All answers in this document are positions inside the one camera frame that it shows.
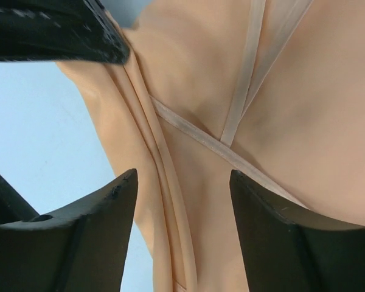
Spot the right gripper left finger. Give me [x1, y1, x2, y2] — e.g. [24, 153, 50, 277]
[0, 169, 138, 291]

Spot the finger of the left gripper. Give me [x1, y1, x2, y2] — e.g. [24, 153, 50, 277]
[0, 175, 37, 224]
[0, 0, 130, 64]

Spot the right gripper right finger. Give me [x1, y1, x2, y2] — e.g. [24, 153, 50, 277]
[229, 170, 365, 292]

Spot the orange cloth napkin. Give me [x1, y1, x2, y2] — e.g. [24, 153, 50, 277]
[57, 1, 365, 291]

